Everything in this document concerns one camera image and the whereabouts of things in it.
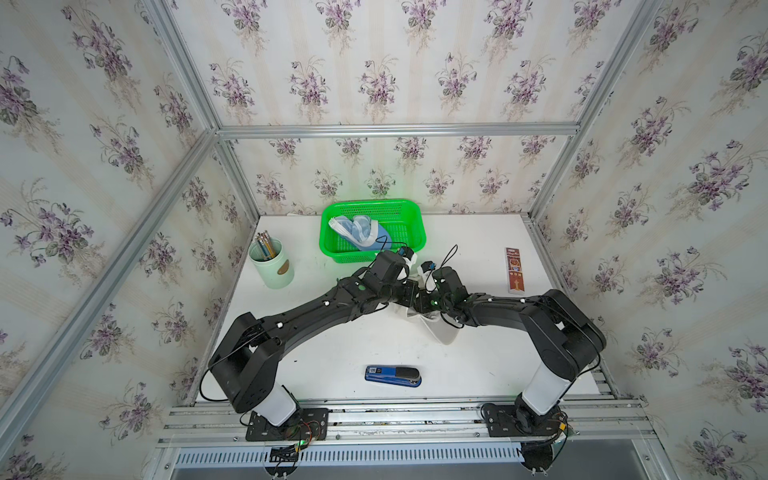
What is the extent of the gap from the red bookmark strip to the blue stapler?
444 millimetres

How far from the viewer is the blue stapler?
79 centimetres

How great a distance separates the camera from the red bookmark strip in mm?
1002
